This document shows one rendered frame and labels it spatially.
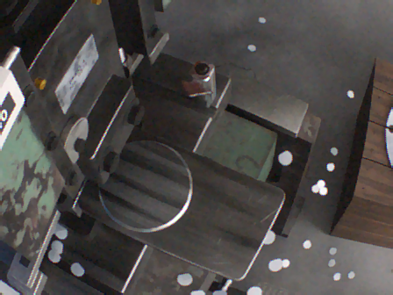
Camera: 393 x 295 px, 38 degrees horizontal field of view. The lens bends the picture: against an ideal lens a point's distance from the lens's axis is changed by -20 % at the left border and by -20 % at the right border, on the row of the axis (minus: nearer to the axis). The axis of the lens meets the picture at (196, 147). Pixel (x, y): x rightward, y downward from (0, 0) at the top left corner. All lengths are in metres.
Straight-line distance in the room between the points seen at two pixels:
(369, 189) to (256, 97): 0.41
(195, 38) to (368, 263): 0.86
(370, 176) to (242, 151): 0.43
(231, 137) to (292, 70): 0.82
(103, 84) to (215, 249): 0.27
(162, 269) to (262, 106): 0.31
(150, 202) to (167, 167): 0.05
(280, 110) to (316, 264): 0.68
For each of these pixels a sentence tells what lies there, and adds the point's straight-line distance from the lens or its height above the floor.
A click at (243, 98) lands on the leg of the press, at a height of 0.64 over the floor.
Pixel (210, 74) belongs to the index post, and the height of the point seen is 0.79.
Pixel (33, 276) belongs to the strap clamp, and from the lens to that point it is 0.91.
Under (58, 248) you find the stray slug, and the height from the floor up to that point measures 0.71.
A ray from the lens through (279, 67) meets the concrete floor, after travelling 1.83.
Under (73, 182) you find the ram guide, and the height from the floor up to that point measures 1.03.
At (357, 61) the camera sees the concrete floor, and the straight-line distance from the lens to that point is 1.90.
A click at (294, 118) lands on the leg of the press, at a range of 1.06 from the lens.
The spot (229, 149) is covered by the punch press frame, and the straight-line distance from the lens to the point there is 1.03.
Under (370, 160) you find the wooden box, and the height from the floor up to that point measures 0.34.
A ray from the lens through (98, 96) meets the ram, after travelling 0.71.
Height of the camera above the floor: 1.60
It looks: 68 degrees down
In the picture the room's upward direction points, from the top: 6 degrees counter-clockwise
